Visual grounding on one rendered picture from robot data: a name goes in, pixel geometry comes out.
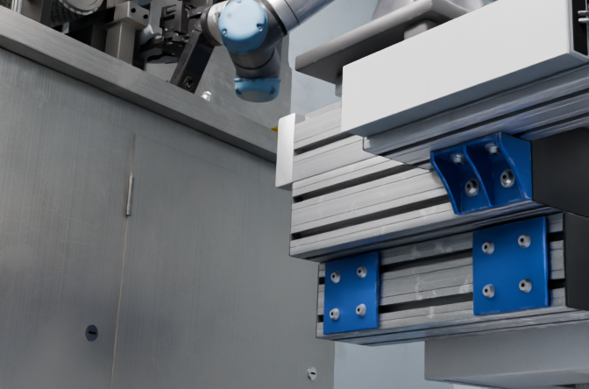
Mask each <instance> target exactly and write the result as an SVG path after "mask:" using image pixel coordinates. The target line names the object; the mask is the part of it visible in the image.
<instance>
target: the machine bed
mask: <svg viewBox="0 0 589 389"><path fill-rule="evenodd" d="M0 47H1V48H3V49H5V50H7V51H10V52H12V53H15V54H17V55H20V56H22V57H24V58H27V59H28V60H32V61H34V62H37V63H39V64H40V65H43V66H45V67H49V68H51V69H52V70H55V71H57V72H60V73H62V74H65V75H67V76H69V77H72V78H74V79H76V80H78V81H82V82H84V83H86V84H88V85H90V86H93V87H95V88H99V89H101V90H102V91H105V92H107V93H110V94H112V95H115V96H117V97H119V98H122V99H124V100H126V101H128V102H130V103H134V104H136V105H138V106H140V107H143V108H145V109H147V110H150V111H152V112H155V113H157V114H159V115H162V116H163V117H167V118H169V119H172V120H174V121H175V122H178V123H180V124H184V125H186V126H188V127H190V128H192V129H195V130H197V131H200V132H202V133H205V134H207V135H209V136H211V137H213V138H217V139H219V140H222V141H224V142H225V143H228V144H230V145H234V146H236V147H238V148H240V149H242V150H245V151H247V152H250V153H252V154H255V155H257V156H259V157H261V158H263V159H267V160H269V161H272V162H273V163H275V164H277V149H278V132H277V131H273V130H271V129H269V128H267V127H265V126H263V125H261V124H258V123H256V122H254V121H252V120H250V119H248V118H246V117H242V116H240V115H239V114H237V113H235V112H233V111H230V110H227V109H226V108H224V107H221V106H219V105H217V104H215V103H213V102H210V101H208V100H206V99H204V98H202V97H200V96H198V95H195V94H193V93H191V92H188V91H187V90H185V89H183V88H180V87H177V86H175V85H173V84H172V83H170V82H168V81H164V80H162V79H160V78H159V77H156V76H154V75H152V74H149V73H147V72H145V71H143V70H141V69H139V68H137V67H134V66H132V65H130V64H128V63H126V62H123V61H121V60H119V59H117V58H115V57H112V56H110V55H108V54H107V53H103V52H101V51H99V50H97V49H95V48H94V47H91V46H88V45H86V44H84V43H82V42H80V41H78V40H76V39H73V38H70V37H68V36H67V35H65V34H63V33H61V32H57V31H55V30H54V29H52V28H49V27H47V26H45V25H43V24H41V23H38V22H36V21H34V20H32V19H30V18H27V17H25V16H23V15H21V14H19V13H16V12H15V11H12V10H10V9H8V8H5V7H3V6H2V5H0Z"/></svg>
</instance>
